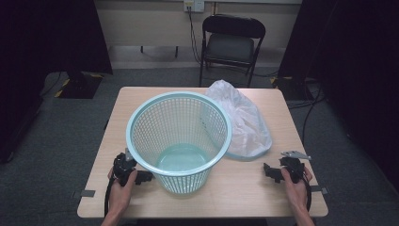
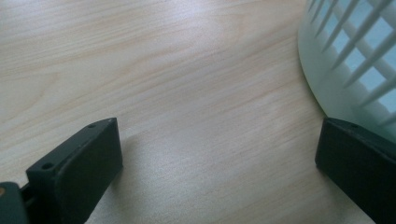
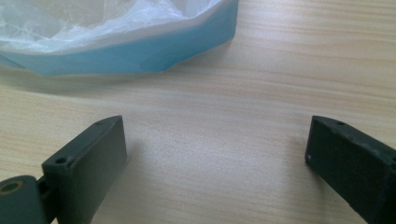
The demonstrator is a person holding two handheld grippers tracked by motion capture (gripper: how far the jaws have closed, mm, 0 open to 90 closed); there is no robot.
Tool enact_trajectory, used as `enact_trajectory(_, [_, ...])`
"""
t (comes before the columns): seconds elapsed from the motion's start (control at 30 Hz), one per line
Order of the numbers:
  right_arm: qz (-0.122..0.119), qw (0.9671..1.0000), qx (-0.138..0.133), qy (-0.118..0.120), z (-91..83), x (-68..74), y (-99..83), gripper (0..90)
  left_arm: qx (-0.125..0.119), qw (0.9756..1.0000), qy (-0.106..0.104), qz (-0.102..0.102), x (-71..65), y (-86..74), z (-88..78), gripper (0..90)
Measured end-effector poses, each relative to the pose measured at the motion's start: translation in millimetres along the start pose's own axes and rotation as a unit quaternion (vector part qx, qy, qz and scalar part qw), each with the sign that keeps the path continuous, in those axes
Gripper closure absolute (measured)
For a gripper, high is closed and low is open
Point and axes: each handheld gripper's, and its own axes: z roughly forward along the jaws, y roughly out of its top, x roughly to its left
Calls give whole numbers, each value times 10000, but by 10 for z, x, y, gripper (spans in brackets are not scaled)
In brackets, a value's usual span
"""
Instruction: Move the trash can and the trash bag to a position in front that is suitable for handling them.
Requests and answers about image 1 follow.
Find black cable from wall outlet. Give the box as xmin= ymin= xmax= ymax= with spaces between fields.
xmin=186 ymin=7 xmax=202 ymax=65

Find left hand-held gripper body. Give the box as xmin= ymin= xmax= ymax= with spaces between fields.
xmin=112 ymin=148 xmax=139 ymax=186

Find black stand base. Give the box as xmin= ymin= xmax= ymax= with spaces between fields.
xmin=55 ymin=71 xmax=104 ymax=100
xmin=270 ymin=75 xmax=314 ymax=102

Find white plastic bag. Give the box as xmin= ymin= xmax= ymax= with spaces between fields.
xmin=205 ymin=79 xmax=273 ymax=162

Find grey table bracket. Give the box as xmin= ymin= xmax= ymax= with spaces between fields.
xmin=72 ymin=189 xmax=96 ymax=199
xmin=310 ymin=185 xmax=329 ymax=195

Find light blue plastic mesh basket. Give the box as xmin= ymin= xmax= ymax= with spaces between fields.
xmin=125 ymin=90 xmax=233 ymax=196

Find black curtain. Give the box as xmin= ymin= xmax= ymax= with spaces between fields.
xmin=277 ymin=0 xmax=399 ymax=189
xmin=0 ymin=0 xmax=114 ymax=164

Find left hand-held gripper black cable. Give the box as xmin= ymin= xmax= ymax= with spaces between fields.
xmin=104 ymin=176 xmax=116 ymax=218

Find white wall outlet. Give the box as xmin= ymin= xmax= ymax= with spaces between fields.
xmin=183 ymin=0 xmax=205 ymax=13

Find person's left hand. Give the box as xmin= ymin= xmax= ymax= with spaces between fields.
xmin=107 ymin=168 xmax=139 ymax=215

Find black folding chair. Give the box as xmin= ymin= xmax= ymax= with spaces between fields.
xmin=199 ymin=13 xmax=267 ymax=89

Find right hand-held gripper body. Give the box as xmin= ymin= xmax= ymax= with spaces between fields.
xmin=278 ymin=151 xmax=312 ymax=185

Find person's right hand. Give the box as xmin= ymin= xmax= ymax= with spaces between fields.
xmin=280 ymin=166 xmax=313 ymax=212

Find black floor cables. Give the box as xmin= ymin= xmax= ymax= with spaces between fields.
xmin=286 ymin=83 xmax=327 ymax=146

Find thin black floor cable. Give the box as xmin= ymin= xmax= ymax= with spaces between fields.
xmin=40 ymin=71 xmax=64 ymax=97

